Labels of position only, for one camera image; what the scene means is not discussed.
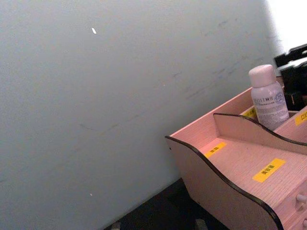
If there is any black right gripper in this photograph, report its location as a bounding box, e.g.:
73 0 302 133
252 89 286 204
274 44 307 112

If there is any small white-capped clear bottle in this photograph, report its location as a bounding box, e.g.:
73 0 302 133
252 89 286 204
248 64 290 131

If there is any yellow paper label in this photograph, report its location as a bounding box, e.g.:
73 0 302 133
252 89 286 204
204 141 227 158
294 110 307 127
241 107 257 119
252 158 286 184

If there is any pink wooden desk organizer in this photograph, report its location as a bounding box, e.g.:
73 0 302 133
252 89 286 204
165 76 307 230

